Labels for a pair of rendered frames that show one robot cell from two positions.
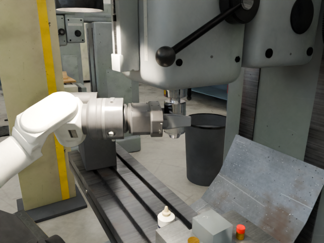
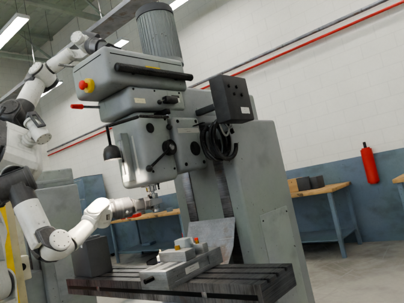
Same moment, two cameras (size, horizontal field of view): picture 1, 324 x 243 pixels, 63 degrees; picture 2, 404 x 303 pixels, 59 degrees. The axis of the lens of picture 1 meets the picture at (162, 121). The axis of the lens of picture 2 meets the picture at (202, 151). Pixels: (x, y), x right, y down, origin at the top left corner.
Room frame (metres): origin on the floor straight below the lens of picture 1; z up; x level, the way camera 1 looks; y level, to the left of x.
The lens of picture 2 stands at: (-1.06, 0.28, 1.27)
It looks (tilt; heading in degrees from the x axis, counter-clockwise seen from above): 5 degrees up; 340
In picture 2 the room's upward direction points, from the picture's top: 12 degrees counter-clockwise
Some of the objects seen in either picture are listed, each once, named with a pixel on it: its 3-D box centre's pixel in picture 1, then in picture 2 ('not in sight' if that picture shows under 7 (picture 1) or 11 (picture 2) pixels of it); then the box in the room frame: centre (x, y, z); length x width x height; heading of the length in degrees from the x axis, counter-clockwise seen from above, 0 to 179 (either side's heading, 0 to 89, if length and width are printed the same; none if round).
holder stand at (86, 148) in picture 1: (94, 135); (89, 255); (1.03, 0.28, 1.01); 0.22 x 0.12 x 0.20; 24
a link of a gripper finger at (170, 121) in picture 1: (176, 121); (155, 201); (0.52, -0.03, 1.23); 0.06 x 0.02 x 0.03; 96
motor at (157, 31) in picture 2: not in sight; (159, 39); (0.68, -0.24, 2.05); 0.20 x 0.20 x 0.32
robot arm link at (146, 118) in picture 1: (132, 119); (134, 206); (0.55, 0.06, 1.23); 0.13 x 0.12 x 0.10; 6
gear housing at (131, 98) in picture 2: not in sight; (142, 106); (0.58, -0.06, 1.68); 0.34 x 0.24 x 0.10; 121
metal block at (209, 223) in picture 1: (211, 234); (184, 245); (0.44, -0.10, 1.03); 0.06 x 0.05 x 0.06; 33
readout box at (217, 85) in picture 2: not in sight; (232, 100); (0.42, -0.46, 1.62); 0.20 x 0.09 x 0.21; 121
